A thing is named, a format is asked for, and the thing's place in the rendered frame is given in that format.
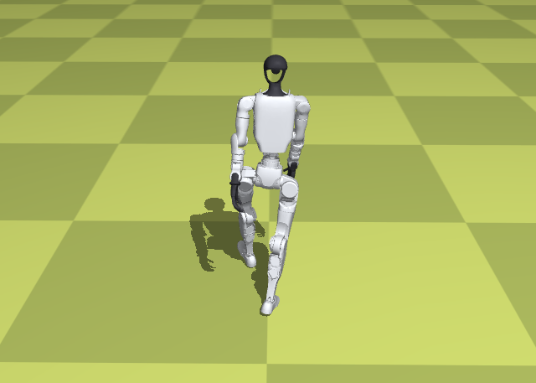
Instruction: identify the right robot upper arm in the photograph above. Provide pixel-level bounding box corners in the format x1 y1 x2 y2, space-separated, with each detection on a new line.
292 96 311 142

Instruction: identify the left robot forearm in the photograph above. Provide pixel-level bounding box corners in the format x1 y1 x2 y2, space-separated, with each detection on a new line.
229 134 245 182

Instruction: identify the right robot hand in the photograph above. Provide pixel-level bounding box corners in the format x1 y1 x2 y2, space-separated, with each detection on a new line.
283 162 298 178

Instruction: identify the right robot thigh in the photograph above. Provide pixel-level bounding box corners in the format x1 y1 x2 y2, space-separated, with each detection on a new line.
269 174 299 255

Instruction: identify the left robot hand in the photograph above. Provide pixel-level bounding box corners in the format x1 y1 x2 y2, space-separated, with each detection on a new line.
229 173 244 212

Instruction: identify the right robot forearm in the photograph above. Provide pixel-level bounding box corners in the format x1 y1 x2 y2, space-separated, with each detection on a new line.
287 135 305 167

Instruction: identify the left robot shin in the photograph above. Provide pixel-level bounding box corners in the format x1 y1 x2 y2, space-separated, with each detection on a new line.
239 211 255 256

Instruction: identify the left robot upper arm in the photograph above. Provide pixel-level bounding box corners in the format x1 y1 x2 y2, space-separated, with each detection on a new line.
234 96 256 147

